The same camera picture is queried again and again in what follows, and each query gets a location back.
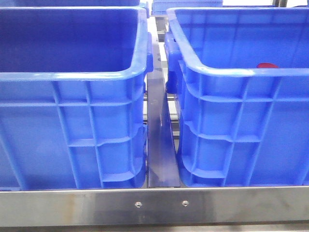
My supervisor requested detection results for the blue crate far centre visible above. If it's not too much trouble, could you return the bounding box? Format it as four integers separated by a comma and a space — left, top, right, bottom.
152, 0, 223, 15

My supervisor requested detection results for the blue plastic crate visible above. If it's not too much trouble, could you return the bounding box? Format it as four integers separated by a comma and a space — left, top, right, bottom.
0, 7, 153, 191
166, 7, 309, 187

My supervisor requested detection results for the blue plastic crate right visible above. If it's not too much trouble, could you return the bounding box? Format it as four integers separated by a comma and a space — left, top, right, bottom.
166, 7, 309, 187

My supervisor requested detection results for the red push button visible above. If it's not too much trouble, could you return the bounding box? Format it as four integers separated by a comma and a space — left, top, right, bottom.
256, 62, 278, 69

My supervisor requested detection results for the blue crate far left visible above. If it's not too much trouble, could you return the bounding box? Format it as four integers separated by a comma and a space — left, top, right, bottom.
0, 0, 149, 12

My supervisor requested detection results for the steel front shelf rail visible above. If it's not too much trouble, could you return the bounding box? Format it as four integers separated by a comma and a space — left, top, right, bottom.
0, 186, 309, 227

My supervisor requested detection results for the blue plastic crate left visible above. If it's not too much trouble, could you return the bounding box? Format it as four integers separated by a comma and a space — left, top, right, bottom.
0, 7, 153, 191

